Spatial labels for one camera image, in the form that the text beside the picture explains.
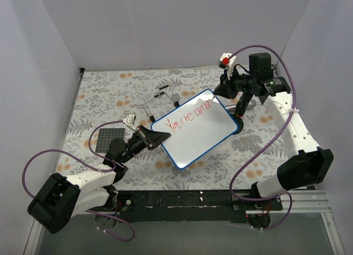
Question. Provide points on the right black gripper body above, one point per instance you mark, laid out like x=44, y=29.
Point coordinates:
x=230, y=82

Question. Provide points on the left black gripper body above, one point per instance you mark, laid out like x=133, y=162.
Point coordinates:
x=149, y=139

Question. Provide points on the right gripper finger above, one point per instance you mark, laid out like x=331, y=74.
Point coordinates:
x=228, y=90
x=225, y=79

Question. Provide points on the blue framed whiteboard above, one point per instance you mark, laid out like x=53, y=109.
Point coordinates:
x=196, y=127

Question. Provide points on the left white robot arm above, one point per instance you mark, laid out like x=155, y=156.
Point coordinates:
x=63, y=197

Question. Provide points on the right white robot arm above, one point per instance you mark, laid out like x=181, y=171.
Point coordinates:
x=307, y=162

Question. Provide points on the black microphone on stand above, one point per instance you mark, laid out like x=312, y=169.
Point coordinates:
x=238, y=110

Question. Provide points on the grey studded baseplate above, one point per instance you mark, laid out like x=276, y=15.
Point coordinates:
x=105, y=136

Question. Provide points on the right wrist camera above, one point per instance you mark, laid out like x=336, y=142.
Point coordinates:
x=227, y=62

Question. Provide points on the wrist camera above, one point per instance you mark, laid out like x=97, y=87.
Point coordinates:
x=227, y=62
x=129, y=121

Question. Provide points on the wire whiteboard stand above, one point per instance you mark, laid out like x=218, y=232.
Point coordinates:
x=152, y=99

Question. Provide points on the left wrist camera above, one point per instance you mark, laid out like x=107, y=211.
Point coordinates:
x=129, y=121

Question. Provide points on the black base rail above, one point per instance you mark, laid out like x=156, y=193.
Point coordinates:
x=184, y=205

